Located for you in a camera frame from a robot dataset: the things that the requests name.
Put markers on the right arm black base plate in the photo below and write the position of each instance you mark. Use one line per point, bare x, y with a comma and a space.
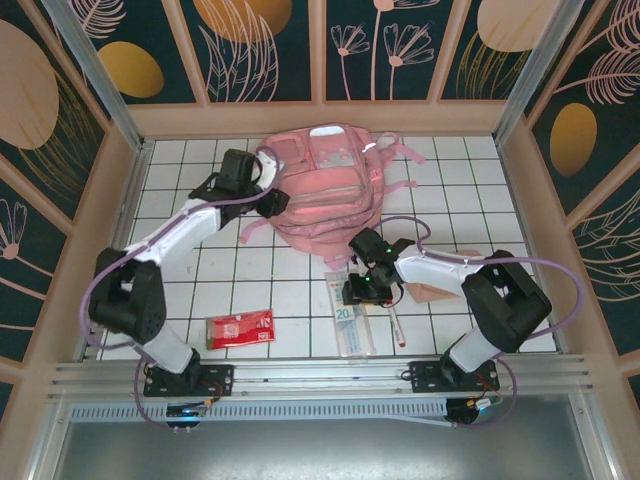
425, 380

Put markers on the wall panel with yellow oval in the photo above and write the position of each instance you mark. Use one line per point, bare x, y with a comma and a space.
130, 70

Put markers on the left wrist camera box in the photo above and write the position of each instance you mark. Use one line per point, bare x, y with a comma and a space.
269, 167

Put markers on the red white marker pen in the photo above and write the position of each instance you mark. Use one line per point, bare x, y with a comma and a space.
397, 330

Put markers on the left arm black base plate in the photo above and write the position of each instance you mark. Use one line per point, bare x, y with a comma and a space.
220, 380

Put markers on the wall panel large beige circle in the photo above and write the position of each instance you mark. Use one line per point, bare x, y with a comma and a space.
25, 90

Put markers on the wall panel pink flowers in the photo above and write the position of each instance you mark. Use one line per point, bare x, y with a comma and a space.
380, 50

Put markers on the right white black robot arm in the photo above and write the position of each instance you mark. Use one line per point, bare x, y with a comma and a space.
430, 267

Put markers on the wall panel single flower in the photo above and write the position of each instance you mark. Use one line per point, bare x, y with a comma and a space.
20, 240

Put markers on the pink student backpack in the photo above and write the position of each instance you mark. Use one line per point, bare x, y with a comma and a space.
325, 210

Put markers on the aluminium mounting rail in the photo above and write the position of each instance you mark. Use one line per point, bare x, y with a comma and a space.
320, 372

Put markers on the aluminium side rail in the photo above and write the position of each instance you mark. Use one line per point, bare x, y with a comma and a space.
530, 225
125, 200

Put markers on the clear ruler pack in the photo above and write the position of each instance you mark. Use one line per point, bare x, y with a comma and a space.
355, 335

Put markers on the wall panel orange circle leaves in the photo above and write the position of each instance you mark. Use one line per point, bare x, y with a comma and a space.
240, 50

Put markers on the aluminium corner post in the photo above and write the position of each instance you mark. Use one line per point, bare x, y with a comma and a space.
95, 75
537, 70

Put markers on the grey metal sheet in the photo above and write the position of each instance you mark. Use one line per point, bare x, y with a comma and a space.
320, 450

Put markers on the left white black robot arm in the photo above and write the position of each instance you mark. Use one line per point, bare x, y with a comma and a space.
175, 235

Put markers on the red tissue packet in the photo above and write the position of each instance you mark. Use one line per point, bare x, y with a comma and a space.
240, 330

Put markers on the wall panel fern leaves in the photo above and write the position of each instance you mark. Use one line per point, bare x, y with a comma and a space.
610, 260

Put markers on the wall panel oval and fern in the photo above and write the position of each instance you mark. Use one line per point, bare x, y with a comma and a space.
575, 135

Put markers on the beige cloth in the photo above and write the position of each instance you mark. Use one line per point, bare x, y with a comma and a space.
425, 292

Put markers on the wall panel beige circle feathers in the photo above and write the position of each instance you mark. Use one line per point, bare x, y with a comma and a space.
500, 30

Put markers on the small circuit board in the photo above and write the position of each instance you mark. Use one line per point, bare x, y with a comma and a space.
482, 403
187, 412

